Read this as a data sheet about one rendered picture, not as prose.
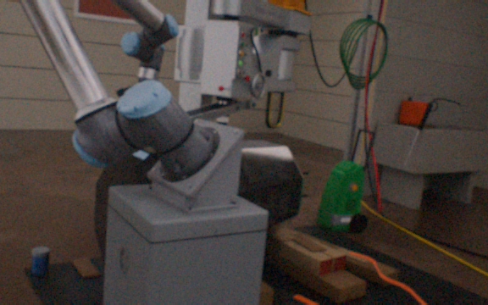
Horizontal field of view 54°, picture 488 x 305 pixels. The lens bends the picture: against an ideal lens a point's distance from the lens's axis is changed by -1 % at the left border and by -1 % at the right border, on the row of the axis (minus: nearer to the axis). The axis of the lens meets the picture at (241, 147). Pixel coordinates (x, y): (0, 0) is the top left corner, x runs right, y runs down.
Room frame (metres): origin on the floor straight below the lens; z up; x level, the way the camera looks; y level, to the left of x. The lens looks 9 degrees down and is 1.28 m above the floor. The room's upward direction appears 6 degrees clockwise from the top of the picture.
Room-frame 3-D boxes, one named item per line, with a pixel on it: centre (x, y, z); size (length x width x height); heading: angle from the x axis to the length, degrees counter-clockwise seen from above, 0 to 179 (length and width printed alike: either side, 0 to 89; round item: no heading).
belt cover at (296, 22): (3.13, -0.05, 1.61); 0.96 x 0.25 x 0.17; 150
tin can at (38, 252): (2.64, 1.10, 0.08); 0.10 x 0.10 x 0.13
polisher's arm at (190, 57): (3.60, 0.20, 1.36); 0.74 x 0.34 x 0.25; 64
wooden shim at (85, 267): (2.73, 0.86, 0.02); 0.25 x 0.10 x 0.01; 35
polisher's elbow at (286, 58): (3.40, -0.21, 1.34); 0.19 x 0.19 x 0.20
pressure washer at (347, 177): (4.11, -0.93, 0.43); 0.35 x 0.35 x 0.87; 22
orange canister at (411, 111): (5.58, -1.98, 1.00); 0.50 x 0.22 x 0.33; 123
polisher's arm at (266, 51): (3.16, -0.08, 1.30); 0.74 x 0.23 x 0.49; 150
